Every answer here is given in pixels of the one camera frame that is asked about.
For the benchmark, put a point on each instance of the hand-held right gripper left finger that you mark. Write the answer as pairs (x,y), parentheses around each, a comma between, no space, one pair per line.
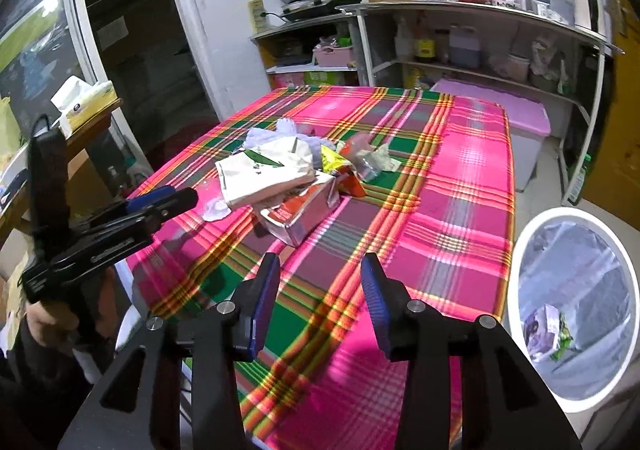
(261,302)

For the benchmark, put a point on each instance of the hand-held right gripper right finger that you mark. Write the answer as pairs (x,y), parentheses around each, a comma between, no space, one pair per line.
(376,305)

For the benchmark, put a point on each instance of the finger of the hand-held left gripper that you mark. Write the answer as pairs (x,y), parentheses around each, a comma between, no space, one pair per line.
(175,202)
(150,197)

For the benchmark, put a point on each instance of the white foam fruit net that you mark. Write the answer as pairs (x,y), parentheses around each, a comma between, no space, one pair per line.
(260,136)

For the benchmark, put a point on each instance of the white round trash bin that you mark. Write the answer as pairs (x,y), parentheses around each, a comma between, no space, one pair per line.
(515,255)

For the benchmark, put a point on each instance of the person's left forearm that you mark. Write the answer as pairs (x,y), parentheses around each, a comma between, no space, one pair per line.
(35,390)

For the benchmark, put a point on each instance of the person's left hand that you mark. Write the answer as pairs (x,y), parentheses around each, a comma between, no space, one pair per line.
(42,325)

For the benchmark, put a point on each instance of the white crumpled tissue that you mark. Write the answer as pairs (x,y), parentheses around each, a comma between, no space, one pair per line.
(215,210)

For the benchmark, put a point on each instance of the wooden side table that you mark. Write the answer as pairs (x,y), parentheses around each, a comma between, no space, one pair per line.
(95,126)

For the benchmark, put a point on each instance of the red and white carton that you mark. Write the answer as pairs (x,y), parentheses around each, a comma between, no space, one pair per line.
(300,217)

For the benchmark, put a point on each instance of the white paper bag green print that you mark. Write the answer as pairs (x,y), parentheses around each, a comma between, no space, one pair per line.
(265,175)

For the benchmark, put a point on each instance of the pink plaid tablecloth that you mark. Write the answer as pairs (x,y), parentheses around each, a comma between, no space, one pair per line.
(440,210)

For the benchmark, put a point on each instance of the tissue box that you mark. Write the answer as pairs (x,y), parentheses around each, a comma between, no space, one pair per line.
(82,97)

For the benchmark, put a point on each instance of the orange snack packet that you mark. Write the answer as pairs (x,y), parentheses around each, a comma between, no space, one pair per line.
(350,186)

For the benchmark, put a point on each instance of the pale green printed wrapper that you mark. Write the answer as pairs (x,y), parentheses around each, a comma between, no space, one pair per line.
(386,157)

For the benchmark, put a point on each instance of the yellow snack packet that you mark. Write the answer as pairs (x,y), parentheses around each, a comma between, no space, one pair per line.
(332,161)

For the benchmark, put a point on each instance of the clear plastic cup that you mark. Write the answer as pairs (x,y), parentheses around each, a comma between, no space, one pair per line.
(362,155)

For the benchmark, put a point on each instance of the pink cardboard box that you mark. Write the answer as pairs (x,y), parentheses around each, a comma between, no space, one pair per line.
(287,80)

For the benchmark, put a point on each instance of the purple printed packet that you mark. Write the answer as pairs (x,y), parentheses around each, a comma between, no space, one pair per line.
(540,335)

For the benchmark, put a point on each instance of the green crumpled wrapper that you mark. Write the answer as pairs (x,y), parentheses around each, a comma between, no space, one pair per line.
(565,337)

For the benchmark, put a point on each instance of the green cardboard box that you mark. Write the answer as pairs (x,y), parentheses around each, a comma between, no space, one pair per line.
(322,78)

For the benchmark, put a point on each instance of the sliding glass door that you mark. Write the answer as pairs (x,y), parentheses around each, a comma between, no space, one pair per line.
(40,30)

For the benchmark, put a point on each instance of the clear plastic bin liner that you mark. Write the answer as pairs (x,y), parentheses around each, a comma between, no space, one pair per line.
(575,270)

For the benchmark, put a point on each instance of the wooden kitchen shelf unit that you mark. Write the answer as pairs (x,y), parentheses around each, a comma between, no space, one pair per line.
(300,27)

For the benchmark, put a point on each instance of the pink plastic basket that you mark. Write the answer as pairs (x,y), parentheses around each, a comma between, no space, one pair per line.
(332,56)

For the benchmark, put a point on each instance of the pink lidded storage box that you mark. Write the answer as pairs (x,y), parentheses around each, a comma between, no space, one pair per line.
(495,110)

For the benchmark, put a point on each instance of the black induction cooker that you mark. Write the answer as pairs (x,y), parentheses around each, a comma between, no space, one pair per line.
(325,5)

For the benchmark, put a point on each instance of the dark sauce bottle yellow label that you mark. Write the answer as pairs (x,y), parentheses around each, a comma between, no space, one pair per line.
(424,44)

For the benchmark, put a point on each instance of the brown jar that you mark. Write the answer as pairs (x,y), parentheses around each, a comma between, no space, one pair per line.
(441,46)

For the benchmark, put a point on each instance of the white plastic bottle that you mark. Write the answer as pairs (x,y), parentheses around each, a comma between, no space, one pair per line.
(402,37)

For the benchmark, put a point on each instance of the translucent plastic jug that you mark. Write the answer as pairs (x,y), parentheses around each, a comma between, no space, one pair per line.
(465,47)

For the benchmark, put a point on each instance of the pink plastic container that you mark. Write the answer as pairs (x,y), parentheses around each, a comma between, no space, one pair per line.
(515,67)

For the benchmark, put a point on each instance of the crumpled plastic bags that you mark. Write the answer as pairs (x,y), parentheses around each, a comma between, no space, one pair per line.
(542,55)

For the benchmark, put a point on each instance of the white metal shelf rack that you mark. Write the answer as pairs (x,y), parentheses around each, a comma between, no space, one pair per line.
(450,6)

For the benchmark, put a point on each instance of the clear plastic container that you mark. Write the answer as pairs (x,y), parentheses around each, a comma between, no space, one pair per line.
(547,0)

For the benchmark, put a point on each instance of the white and black kettle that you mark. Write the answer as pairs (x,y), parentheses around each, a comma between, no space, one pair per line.
(582,0)

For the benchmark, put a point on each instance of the yellow wooden door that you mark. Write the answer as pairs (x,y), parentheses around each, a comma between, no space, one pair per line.
(625,30)

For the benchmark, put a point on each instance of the yellowed wall power strip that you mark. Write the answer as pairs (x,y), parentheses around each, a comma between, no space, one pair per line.
(256,12)

